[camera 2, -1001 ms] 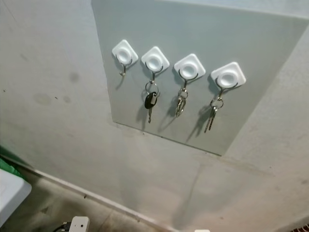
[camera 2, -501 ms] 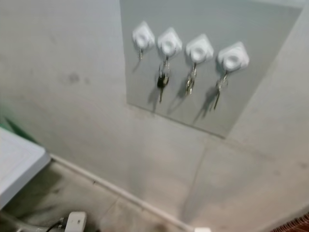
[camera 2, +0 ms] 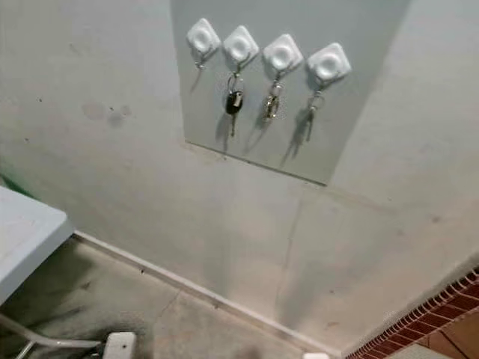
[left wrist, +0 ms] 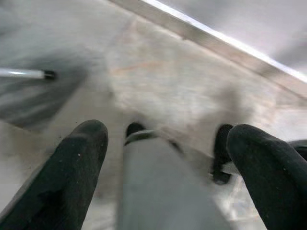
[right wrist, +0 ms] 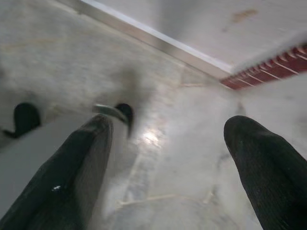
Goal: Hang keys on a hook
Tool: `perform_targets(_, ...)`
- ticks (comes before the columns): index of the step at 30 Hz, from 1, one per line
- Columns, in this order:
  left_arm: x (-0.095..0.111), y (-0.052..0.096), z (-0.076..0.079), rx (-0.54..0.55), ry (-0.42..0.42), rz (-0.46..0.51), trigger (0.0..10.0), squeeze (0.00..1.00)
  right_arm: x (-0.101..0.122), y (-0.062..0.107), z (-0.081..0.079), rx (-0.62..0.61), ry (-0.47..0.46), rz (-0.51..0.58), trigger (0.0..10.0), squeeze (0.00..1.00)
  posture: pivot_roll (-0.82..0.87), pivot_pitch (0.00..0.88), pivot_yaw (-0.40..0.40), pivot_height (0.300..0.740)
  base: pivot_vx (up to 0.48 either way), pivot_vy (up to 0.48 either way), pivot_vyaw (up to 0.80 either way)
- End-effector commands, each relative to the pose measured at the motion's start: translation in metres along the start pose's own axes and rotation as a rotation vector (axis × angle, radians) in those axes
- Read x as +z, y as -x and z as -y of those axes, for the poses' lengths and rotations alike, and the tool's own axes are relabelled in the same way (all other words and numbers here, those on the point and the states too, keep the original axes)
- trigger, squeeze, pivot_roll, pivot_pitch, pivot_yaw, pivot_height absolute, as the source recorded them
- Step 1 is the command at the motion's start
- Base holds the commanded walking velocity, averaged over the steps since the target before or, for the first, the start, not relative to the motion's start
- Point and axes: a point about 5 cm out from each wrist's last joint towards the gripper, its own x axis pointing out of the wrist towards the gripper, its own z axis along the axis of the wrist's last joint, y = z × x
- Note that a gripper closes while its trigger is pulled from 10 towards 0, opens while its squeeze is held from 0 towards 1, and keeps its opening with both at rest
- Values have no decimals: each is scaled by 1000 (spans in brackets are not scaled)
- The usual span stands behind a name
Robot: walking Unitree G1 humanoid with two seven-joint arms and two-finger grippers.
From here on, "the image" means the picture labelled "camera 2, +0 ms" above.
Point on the white plastic table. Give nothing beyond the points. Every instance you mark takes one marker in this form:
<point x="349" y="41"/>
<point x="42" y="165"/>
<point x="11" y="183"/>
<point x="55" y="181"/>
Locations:
<point x="30" y="239"/>

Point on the white metal table leg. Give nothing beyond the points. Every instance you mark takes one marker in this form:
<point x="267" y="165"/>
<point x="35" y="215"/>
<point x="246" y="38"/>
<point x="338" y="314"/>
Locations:
<point x="45" y="340"/>

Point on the white baseboard strip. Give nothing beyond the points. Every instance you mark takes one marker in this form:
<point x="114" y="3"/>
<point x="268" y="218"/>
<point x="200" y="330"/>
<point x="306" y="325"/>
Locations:
<point x="209" y="298"/>

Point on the brass key bunch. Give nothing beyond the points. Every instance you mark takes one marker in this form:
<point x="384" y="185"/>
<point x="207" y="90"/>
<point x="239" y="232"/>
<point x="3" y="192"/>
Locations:
<point x="271" y="106"/>

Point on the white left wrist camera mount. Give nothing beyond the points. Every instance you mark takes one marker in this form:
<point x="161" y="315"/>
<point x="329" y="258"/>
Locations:
<point x="120" y="345"/>

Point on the white square empty wall hook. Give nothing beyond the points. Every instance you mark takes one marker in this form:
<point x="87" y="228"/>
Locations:
<point x="203" y="36"/>

